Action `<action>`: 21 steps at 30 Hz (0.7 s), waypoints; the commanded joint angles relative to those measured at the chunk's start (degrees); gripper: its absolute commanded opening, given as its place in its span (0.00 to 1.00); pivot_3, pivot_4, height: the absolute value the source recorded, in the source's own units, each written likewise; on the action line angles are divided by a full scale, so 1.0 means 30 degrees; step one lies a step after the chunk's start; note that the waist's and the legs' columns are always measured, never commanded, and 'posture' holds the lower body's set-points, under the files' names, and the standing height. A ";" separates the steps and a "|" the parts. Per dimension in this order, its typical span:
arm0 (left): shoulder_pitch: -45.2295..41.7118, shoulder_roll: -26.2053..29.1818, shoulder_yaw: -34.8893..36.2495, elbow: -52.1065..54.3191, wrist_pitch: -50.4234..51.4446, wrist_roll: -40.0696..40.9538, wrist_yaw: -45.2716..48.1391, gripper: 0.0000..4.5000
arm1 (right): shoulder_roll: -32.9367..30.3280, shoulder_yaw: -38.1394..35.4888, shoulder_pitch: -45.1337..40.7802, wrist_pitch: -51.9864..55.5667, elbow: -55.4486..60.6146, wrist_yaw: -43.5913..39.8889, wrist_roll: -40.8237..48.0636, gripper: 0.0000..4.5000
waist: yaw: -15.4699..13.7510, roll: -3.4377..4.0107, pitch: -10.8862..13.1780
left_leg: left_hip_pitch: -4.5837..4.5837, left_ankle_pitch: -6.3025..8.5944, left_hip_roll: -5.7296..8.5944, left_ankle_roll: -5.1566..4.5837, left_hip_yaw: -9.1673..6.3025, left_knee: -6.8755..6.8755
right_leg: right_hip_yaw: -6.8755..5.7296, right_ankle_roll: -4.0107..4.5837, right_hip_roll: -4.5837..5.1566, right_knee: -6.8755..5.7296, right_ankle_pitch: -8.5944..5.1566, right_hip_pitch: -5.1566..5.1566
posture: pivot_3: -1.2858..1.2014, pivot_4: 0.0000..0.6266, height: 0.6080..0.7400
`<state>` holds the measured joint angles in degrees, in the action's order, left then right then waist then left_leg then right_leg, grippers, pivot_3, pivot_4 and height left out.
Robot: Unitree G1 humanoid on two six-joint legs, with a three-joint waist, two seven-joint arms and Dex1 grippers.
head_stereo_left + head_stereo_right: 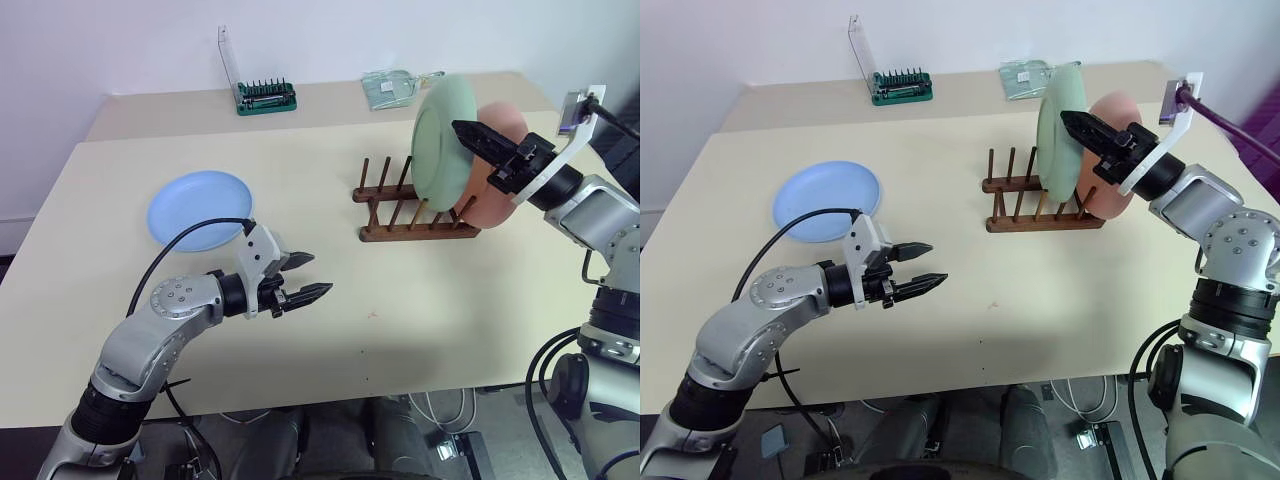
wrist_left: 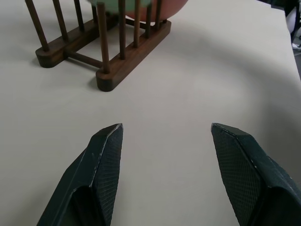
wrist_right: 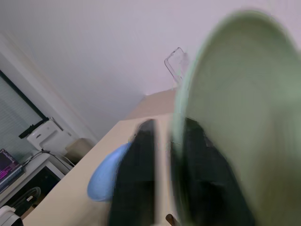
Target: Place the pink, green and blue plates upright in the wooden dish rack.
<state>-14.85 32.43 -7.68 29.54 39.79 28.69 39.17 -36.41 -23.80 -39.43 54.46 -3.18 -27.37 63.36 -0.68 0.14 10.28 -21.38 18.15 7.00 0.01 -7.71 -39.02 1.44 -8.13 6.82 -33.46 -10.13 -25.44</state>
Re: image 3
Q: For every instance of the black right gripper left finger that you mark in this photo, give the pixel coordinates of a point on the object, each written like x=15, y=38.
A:
x=136, y=179

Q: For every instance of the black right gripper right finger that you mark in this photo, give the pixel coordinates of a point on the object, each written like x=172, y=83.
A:
x=207, y=183

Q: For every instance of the green plate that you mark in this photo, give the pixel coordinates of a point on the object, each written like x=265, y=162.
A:
x=242, y=113

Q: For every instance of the blue plate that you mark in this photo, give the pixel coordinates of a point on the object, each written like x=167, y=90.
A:
x=105, y=174

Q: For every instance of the cardboard box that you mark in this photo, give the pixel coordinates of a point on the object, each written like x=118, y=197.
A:
x=78, y=149

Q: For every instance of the white printer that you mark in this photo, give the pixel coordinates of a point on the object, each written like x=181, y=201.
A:
x=48, y=136

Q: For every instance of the clear acrylic stand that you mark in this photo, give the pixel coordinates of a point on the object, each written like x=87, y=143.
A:
x=175, y=66

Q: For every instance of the laptop computer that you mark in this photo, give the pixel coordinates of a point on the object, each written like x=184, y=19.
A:
x=8, y=167

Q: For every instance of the white device with grey band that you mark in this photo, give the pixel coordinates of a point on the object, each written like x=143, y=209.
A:
x=8, y=216

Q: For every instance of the black window frame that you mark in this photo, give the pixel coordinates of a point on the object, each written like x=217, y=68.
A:
x=22, y=99

